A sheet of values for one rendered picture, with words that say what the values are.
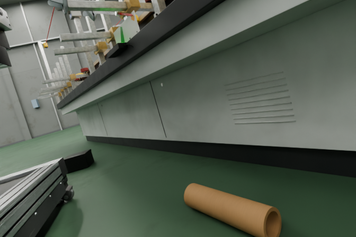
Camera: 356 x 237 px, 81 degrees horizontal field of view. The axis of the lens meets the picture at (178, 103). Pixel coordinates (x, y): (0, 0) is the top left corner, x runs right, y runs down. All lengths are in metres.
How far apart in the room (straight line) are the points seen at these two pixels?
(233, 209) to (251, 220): 0.06
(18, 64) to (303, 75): 13.18
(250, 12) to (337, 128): 0.44
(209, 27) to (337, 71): 0.39
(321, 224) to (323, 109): 0.32
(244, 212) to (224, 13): 0.54
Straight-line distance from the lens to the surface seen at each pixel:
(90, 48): 1.46
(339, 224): 0.69
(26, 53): 13.41
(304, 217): 0.71
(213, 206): 0.68
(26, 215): 0.92
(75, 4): 0.98
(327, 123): 0.80
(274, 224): 0.66
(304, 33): 0.76
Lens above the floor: 0.42
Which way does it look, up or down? 4 degrees down
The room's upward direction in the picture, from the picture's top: 16 degrees counter-clockwise
